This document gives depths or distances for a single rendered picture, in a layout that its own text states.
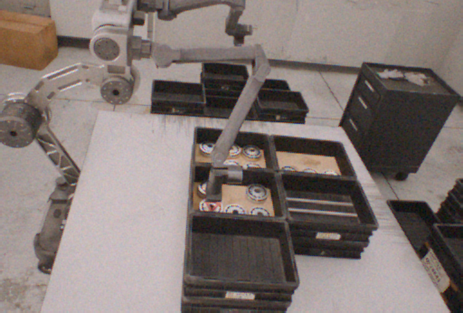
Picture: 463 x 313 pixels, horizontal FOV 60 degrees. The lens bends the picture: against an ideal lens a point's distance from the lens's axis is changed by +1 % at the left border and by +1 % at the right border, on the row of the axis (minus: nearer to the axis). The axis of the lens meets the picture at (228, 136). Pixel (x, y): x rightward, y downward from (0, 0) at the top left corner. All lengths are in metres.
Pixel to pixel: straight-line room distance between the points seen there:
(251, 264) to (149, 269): 0.41
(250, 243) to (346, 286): 0.46
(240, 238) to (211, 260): 0.16
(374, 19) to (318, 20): 0.69
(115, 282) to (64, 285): 0.18
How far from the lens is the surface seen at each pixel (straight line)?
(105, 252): 1.76
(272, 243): 1.69
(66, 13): 4.77
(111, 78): 1.86
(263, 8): 4.81
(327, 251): 1.87
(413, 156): 3.60
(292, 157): 2.15
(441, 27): 5.76
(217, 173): 1.54
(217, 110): 3.24
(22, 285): 2.60
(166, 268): 1.71
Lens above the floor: 2.09
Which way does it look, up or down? 35 degrees down
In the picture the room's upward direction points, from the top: 11 degrees clockwise
